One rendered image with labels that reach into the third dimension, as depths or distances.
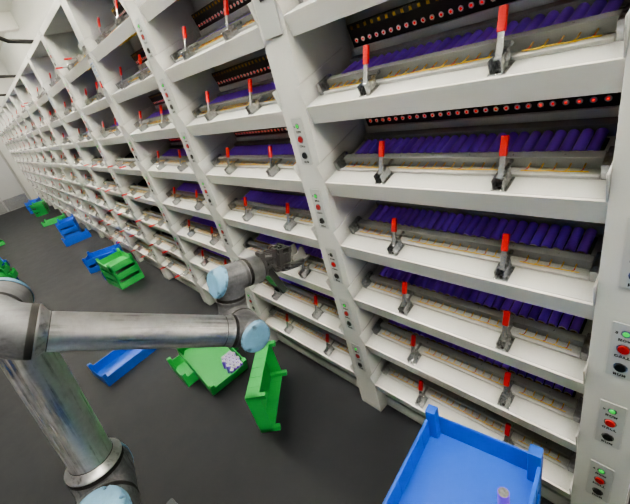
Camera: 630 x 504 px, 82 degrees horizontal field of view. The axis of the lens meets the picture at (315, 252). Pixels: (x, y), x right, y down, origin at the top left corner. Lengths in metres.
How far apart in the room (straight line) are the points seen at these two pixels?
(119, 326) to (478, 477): 0.79
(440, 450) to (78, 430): 0.89
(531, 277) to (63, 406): 1.12
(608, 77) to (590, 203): 0.18
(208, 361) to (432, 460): 1.33
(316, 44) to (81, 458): 1.21
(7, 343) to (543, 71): 1.03
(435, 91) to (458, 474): 0.70
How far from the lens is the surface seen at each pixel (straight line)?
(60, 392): 1.15
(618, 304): 0.78
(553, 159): 0.76
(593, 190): 0.72
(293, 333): 1.72
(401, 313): 1.06
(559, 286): 0.82
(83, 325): 0.94
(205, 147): 1.58
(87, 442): 1.24
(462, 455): 0.86
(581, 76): 0.66
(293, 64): 0.95
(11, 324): 0.93
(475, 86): 0.70
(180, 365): 2.14
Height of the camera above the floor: 1.21
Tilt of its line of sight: 27 degrees down
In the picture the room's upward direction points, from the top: 16 degrees counter-clockwise
